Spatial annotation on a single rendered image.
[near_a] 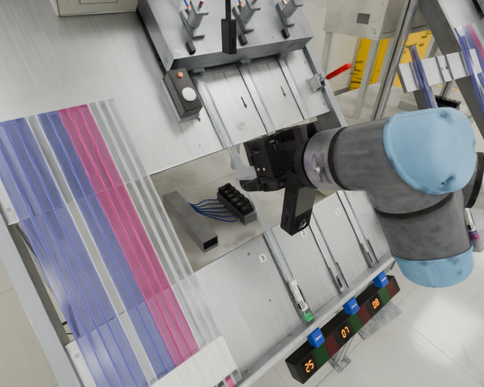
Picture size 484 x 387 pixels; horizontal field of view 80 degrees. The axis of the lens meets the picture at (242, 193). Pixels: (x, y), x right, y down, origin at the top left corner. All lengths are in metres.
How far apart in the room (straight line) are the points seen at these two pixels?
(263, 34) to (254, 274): 0.47
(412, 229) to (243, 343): 0.35
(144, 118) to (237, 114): 0.18
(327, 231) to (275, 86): 0.34
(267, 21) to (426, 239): 0.51
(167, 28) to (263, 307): 0.51
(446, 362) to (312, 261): 1.05
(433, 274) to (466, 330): 1.36
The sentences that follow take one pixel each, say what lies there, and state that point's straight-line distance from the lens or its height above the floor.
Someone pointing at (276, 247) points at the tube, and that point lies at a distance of 0.56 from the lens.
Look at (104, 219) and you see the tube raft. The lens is 0.48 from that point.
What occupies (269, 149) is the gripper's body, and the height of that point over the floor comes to 1.06.
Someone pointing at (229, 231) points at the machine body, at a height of 0.62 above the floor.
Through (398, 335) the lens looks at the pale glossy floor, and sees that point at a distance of 1.55.
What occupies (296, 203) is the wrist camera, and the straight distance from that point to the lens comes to 0.41.
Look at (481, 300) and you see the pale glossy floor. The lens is 1.87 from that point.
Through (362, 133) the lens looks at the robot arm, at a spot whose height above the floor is 1.13.
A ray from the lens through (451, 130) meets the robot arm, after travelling 0.29.
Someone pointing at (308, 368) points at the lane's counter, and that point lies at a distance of 0.66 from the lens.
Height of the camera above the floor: 1.26
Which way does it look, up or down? 38 degrees down
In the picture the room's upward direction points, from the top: straight up
